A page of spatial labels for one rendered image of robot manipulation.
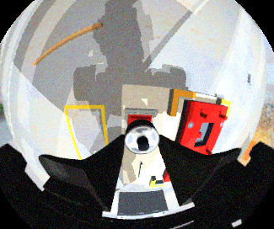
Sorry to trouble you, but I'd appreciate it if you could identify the brown thin rod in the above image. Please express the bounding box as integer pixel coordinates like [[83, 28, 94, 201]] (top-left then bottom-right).
[[32, 23, 103, 67]]

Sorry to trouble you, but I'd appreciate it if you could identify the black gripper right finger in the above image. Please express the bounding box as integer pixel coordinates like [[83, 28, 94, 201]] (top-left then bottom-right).
[[159, 135, 242, 207]]

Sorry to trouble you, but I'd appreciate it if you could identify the yellow rectangular outline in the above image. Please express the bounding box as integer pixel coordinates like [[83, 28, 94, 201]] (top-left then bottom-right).
[[63, 104, 109, 159]]

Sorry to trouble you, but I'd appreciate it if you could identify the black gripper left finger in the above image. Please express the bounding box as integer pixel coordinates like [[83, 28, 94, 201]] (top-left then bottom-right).
[[38, 134, 126, 213]]

